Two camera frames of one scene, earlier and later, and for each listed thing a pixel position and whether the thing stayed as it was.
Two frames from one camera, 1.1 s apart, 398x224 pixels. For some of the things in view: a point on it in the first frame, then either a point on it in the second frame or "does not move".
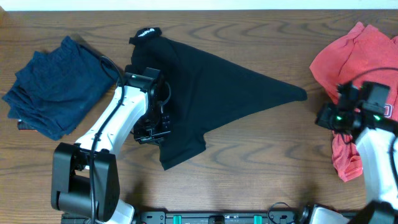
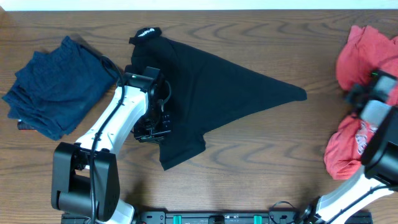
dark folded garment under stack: [22, 126] does not move
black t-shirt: [204, 90] does not move
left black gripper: [158, 139] does not move
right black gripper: [324, 115] to [359, 89]
